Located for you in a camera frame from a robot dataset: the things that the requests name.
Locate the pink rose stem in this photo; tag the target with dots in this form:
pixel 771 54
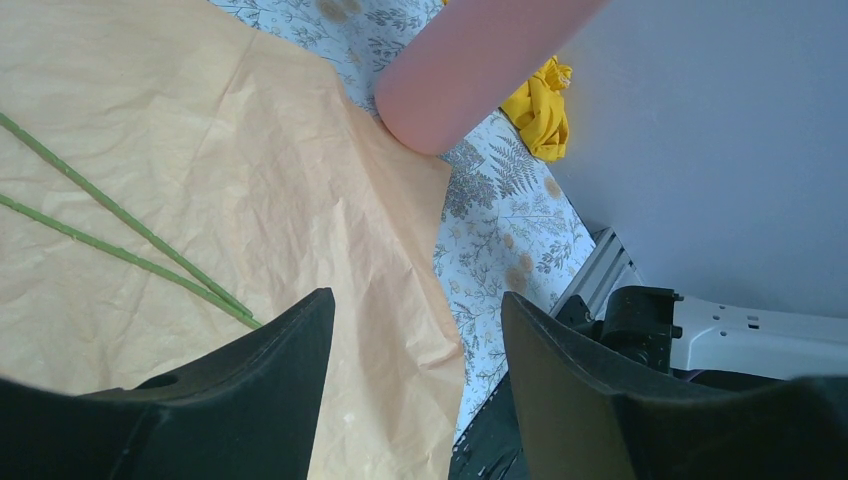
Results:
pixel 195 273

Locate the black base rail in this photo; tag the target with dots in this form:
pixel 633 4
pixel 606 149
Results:
pixel 491 446

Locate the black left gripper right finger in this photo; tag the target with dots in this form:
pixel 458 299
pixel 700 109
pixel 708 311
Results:
pixel 587 412

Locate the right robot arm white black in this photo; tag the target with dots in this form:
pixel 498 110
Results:
pixel 685 337

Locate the white rose stem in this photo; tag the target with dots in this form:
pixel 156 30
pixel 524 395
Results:
pixel 124 255

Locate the green peach wrapping paper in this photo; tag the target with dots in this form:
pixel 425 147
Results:
pixel 244 153

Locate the floral patterned table mat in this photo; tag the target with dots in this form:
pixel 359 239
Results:
pixel 506 224

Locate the pink cylindrical vase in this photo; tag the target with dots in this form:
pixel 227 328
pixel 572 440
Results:
pixel 466 61

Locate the yellow cloth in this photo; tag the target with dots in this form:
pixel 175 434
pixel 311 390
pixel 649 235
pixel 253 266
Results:
pixel 537 110

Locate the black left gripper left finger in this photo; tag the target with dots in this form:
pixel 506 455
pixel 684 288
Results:
pixel 247 410

